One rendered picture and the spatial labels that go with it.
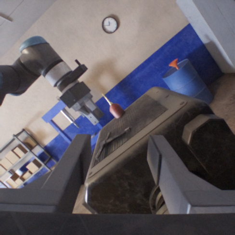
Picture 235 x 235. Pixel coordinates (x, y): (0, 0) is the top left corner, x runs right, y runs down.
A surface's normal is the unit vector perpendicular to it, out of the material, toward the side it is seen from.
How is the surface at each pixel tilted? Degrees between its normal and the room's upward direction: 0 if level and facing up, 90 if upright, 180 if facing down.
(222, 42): 90
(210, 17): 90
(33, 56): 92
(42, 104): 90
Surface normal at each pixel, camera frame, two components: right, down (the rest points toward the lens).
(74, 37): 0.00, 0.25
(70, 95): -0.18, 0.40
